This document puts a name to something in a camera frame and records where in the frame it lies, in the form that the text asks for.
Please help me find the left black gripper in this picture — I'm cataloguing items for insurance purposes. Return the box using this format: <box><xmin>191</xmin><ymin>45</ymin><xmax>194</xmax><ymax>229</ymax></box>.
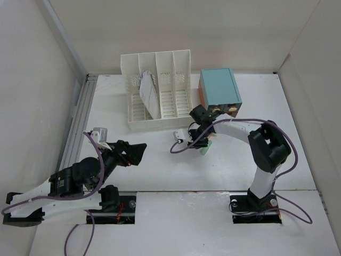
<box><xmin>93</xmin><ymin>140</ymin><xmax>147</xmax><ymax>191</ymax></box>

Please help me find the green highlighter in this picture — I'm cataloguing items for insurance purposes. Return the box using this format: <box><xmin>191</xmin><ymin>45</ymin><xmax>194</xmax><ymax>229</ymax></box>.
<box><xmin>200</xmin><ymin>141</ymin><xmax>212</xmax><ymax>155</ymax></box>

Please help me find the teal orange drawer box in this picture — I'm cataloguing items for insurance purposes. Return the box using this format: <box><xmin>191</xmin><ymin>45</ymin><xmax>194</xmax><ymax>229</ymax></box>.
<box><xmin>198</xmin><ymin>68</ymin><xmax>242</xmax><ymax>117</ymax></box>

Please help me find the white spiral manual booklet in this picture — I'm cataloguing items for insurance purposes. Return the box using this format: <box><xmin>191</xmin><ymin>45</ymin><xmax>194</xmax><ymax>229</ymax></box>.
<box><xmin>136</xmin><ymin>70</ymin><xmax>161</xmax><ymax>119</ymax></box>

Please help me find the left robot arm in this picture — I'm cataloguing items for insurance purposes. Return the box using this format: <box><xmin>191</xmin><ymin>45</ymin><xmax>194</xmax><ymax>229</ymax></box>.
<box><xmin>2</xmin><ymin>140</ymin><xmax>147</xmax><ymax>227</ymax></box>

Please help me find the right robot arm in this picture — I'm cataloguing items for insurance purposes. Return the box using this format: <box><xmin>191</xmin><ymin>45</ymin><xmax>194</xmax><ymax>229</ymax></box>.
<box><xmin>185</xmin><ymin>105</ymin><xmax>294</xmax><ymax>214</ymax></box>

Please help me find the white file organizer rack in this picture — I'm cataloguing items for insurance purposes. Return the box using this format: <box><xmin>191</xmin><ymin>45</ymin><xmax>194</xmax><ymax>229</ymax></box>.
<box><xmin>120</xmin><ymin>50</ymin><xmax>193</xmax><ymax>131</ymax></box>

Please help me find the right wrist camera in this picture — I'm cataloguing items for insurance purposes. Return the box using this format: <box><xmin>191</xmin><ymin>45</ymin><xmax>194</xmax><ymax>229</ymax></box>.
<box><xmin>173</xmin><ymin>129</ymin><xmax>192</xmax><ymax>142</ymax></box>

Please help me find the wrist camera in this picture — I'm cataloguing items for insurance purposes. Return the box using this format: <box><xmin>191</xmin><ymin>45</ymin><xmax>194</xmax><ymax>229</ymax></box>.
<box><xmin>173</xmin><ymin>129</ymin><xmax>192</xmax><ymax>142</ymax></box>
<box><xmin>90</xmin><ymin>127</ymin><xmax>110</xmax><ymax>149</ymax></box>

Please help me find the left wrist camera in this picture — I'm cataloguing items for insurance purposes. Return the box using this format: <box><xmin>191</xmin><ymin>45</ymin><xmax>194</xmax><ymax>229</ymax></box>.
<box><xmin>90</xmin><ymin>127</ymin><xmax>110</xmax><ymax>149</ymax></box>

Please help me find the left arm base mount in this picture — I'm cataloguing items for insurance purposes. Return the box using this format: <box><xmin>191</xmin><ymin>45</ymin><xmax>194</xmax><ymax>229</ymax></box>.
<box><xmin>89</xmin><ymin>185</ymin><xmax>137</xmax><ymax>225</ymax></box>

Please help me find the aluminium frame rail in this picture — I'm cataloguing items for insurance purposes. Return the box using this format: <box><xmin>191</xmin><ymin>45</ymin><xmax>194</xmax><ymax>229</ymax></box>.
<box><xmin>36</xmin><ymin>1</ymin><xmax>98</xmax><ymax>171</ymax></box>

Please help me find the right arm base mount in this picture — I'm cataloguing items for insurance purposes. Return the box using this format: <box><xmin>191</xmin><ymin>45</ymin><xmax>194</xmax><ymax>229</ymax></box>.
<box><xmin>229</xmin><ymin>189</ymin><xmax>282</xmax><ymax>224</ymax></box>

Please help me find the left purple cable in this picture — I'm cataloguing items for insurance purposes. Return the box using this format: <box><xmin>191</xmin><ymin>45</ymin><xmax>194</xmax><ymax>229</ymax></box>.
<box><xmin>1</xmin><ymin>131</ymin><xmax>107</xmax><ymax>256</ymax></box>

